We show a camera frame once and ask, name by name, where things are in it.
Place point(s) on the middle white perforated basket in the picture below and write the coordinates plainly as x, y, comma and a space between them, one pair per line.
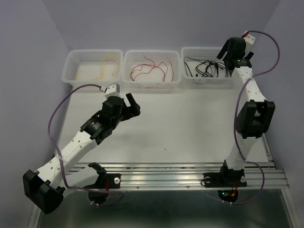
159, 69

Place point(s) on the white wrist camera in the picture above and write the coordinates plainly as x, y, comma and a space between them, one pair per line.
249, 41
111, 90

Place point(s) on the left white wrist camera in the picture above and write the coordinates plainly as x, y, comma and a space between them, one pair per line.
111, 90

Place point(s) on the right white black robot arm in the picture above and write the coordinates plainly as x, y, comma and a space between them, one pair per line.
253, 112

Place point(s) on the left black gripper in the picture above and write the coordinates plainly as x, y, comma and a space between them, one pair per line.
132, 111

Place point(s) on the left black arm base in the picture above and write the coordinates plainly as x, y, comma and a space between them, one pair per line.
99, 191

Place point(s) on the left white perforated basket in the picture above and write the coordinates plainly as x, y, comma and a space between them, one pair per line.
93, 66

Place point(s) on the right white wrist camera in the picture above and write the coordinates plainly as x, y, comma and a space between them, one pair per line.
249, 41

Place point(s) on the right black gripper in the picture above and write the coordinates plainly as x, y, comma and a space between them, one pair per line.
224, 50

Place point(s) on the right white perforated basket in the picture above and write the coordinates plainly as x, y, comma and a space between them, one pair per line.
200, 67

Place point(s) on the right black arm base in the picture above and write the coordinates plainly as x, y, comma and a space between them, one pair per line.
228, 181

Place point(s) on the white perforated basket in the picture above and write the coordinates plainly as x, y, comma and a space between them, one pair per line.
93, 66
200, 67
159, 69

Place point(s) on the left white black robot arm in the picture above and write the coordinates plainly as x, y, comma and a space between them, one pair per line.
42, 186

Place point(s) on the aluminium extrusion rail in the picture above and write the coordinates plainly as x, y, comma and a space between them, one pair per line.
182, 176

